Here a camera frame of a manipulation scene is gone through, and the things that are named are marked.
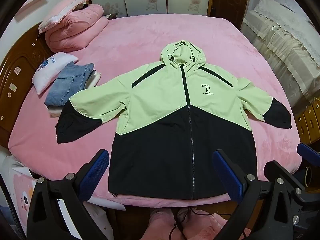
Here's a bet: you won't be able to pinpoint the black cord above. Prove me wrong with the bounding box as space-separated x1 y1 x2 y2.
168 206 234 240

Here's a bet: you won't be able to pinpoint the pink bed blanket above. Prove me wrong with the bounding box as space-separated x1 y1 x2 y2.
7 14 303 208

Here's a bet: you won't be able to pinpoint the brown wooden headboard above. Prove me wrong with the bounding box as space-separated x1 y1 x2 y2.
0 24 54 140

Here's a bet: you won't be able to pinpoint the pink pillow with lace trim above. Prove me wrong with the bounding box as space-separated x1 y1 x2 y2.
38 0 97 33

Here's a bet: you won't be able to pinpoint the green and black hooded jacket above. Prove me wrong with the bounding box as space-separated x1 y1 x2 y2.
55 39 292 201

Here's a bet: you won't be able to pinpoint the folded pink quilt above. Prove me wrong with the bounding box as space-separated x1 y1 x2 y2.
45 4 110 52

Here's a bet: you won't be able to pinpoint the folded white cloth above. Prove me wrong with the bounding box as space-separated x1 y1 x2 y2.
47 71 102 117

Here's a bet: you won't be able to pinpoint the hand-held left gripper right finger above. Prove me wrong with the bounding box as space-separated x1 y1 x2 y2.
212 149 300 240

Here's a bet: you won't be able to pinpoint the folded blue jeans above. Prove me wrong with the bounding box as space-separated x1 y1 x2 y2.
44 62 96 107

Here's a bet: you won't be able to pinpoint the brown wooden door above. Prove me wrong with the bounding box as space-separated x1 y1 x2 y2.
207 0 252 29

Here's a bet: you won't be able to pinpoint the white pink cartoon bag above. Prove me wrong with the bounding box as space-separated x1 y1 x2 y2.
2 155 63 233

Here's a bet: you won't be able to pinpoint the wooden drawer cabinet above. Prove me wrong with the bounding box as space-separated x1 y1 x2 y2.
294 102 320 145

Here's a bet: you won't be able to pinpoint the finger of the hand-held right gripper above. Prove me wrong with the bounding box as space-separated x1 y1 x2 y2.
297 143 320 162
264 160 307 193

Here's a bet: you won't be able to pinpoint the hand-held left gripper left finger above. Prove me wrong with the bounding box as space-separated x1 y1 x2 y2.
26 149 110 240

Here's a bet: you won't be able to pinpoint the white printed pillow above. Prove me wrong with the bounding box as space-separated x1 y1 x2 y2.
32 52 79 96

